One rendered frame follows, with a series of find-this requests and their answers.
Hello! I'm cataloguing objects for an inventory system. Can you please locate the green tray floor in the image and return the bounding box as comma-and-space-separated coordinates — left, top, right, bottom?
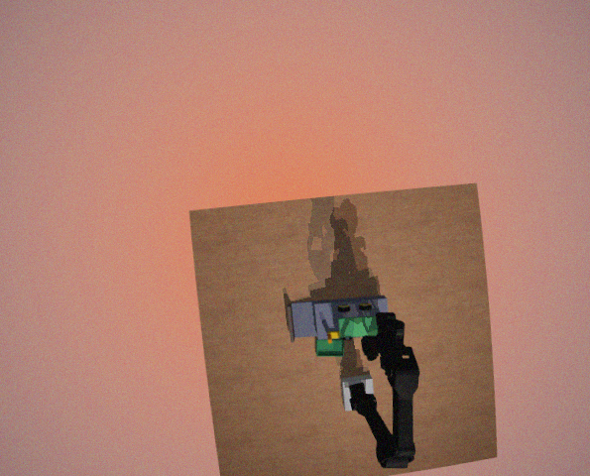
318, 341, 342, 354

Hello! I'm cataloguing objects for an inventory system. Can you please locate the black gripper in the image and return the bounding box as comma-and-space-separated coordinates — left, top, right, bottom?
376, 312, 396, 370

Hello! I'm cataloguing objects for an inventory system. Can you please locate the blue-grey ramp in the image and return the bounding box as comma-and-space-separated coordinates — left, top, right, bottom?
288, 295, 389, 343

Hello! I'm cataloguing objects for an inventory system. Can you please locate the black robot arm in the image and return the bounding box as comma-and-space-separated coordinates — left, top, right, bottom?
348, 319, 419, 469

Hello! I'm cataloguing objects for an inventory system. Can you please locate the green flat-topped trolley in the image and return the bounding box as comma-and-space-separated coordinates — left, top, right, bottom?
338, 303, 378, 341

